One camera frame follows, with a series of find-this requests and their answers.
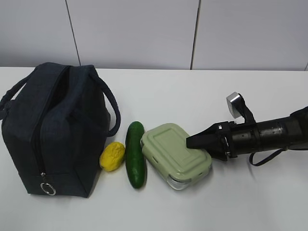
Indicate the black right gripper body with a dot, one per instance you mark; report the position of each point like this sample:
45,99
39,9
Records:
239,138

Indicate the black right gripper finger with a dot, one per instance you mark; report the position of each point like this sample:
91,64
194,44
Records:
207,139
217,151

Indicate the green lidded glass container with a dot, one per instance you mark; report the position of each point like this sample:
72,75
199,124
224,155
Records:
165,148

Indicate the green cucumber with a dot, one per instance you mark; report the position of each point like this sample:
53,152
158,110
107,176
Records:
135,163

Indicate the yellow lemon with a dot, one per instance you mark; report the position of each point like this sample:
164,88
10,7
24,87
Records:
112,156

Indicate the dark blue lunch bag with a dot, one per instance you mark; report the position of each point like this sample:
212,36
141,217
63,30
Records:
55,123

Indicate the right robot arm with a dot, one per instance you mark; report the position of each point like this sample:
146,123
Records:
282,134

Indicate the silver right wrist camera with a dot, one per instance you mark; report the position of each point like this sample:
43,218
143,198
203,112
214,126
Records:
236,105

